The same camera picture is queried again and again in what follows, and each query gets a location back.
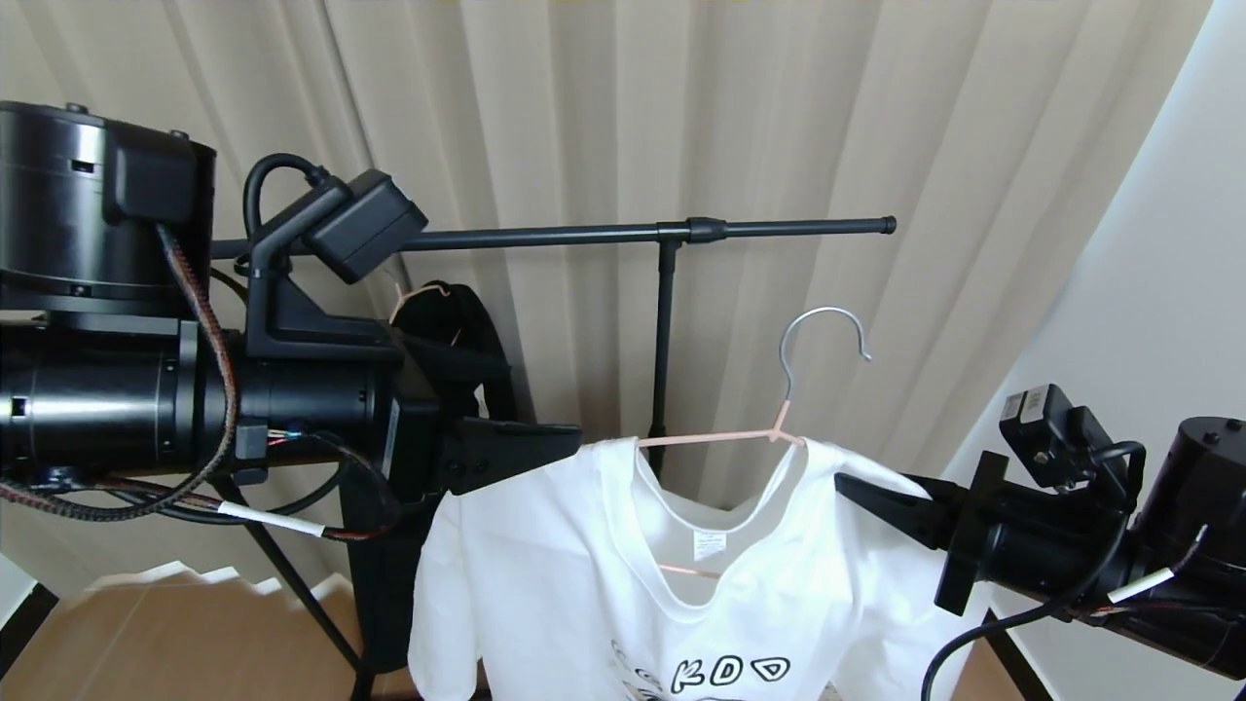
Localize pink clothes hanger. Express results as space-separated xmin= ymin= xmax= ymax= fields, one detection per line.
xmin=389 ymin=280 xmax=466 ymax=347
xmin=638 ymin=308 xmax=873 ymax=581

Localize white printed T-shirt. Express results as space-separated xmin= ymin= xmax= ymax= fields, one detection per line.
xmin=407 ymin=436 xmax=986 ymax=701

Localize black clothes rack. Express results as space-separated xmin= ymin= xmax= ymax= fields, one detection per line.
xmin=209 ymin=216 xmax=898 ymax=701

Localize beige curtain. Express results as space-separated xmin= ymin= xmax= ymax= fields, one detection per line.
xmin=0 ymin=0 xmax=1216 ymax=607

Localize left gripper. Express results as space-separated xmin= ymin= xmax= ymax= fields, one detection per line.
xmin=180 ymin=329 xmax=584 ymax=509

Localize black shorts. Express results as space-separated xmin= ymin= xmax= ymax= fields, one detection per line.
xmin=346 ymin=282 xmax=536 ymax=675

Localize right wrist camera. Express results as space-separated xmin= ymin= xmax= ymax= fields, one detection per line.
xmin=998 ymin=383 xmax=1150 ymax=509

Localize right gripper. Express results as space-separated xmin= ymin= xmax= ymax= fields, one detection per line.
xmin=834 ymin=450 xmax=1138 ymax=617

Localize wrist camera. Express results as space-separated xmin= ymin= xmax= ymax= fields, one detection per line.
xmin=241 ymin=153 xmax=430 ymax=363
xmin=998 ymin=383 xmax=1150 ymax=509

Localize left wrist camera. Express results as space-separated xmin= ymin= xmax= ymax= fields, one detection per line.
xmin=241 ymin=153 xmax=430 ymax=363

